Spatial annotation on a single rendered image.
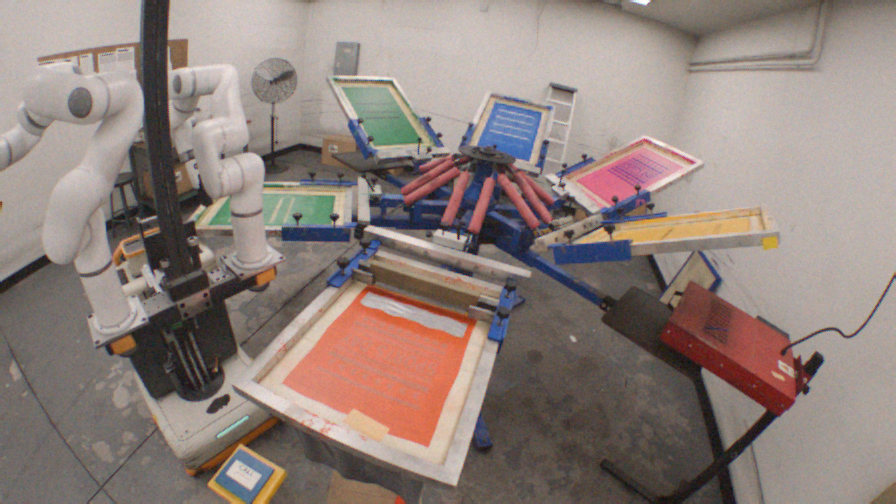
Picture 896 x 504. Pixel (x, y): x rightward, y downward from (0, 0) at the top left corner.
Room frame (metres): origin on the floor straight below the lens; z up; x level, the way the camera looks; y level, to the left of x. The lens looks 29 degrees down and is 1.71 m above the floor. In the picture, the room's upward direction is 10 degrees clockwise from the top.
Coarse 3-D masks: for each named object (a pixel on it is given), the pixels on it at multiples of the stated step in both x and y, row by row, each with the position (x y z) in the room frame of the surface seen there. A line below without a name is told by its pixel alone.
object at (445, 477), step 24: (408, 264) 1.14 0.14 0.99; (336, 288) 0.91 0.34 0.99; (480, 288) 1.08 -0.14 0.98; (312, 312) 0.77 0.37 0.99; (288, 336) 0.65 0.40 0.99; (264, 360) 0.54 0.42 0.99; (480, 360) 0.71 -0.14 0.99; (240, 384) 0.45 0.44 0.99; (480, 384) 0.62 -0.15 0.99; (264, 408) 0.42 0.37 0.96; (288, 408) 0.42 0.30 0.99; (312, 432) 0.39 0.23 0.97; (336, 432) 0.39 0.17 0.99; (456, 432) 0.46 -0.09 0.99; (360, 456) 0.36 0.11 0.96; (384, 456) 0.36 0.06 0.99; (408, 456) 0.37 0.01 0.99; (456, 456) 0.39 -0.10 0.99; (432, 480) 0.33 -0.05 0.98; (456, 480) 0.33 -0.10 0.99
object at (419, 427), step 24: (432, 312) 0.92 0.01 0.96; (432, 336) 0.81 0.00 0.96; (456, 360) 0.72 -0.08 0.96; (432, 384) 0.62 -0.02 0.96; (360, 408) 0.50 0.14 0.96; (384, 408) 0.51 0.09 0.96; (408, 408) 0.53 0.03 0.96; (432, 408) 0.54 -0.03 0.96; (408, 432) 0.46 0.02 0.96; (432, 432) 0.47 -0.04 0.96
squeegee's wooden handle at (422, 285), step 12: (372, 264) 0.99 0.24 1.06; (384, 264) 1.00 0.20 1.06; (384, 276) 0.98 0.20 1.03; (396, 276) 0.97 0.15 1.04; (408, 276) 0.96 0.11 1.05; (420, 276) 0.97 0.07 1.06; (408, 288) 0.96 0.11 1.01; (420, 288) 0.95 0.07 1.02; (432, 288) 0.94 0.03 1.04; (444, 288) 0.94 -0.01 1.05; (456, 288) 0.93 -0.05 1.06; (444, 300) 0.93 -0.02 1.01; (456, 300) 0.93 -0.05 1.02; (468, 300) 0.92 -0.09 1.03
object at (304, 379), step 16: (368, 288) 0.99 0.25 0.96; (352, 304) 0.88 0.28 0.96; (416, 304) 0.95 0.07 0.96; (336, 320) 0.79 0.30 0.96; (352, 320) 0.81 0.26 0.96; (384, 320) 0.84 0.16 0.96; (400, 320) 0.85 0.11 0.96; (336, 336) 0.72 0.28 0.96; (320, 352) 0.65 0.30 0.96; (304, 368) 0.58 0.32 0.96; (288, 384) 0.51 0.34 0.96; (304, 384) 0.53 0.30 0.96; (320, 384) 0.54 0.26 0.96; (336, 384) 0.55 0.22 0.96; (320, 400) 0.49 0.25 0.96; (336, 400) 0.50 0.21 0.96; (352, 400) 0.52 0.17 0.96
